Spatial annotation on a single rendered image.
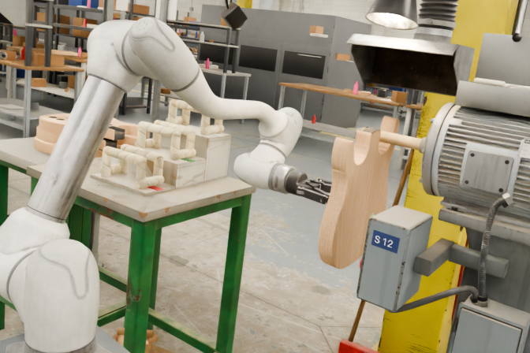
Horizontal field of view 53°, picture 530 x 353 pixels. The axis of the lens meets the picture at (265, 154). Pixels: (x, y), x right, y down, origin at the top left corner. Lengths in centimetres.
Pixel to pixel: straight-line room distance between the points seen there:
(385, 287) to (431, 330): 141
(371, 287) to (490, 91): 55
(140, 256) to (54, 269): 51
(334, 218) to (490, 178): 39
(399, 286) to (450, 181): 32
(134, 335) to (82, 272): 62
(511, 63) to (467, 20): 89
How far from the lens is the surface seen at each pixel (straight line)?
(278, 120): 169
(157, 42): 130
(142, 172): 182
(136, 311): 180
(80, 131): 141
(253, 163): 168
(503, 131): 139
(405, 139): 153
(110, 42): 142
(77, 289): 126
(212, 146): 202
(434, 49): 148
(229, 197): 195
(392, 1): 142
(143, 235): 169
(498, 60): 155
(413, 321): 266
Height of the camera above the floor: 147
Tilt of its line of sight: 12 degrees down
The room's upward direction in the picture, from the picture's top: 7 degrees clockwise
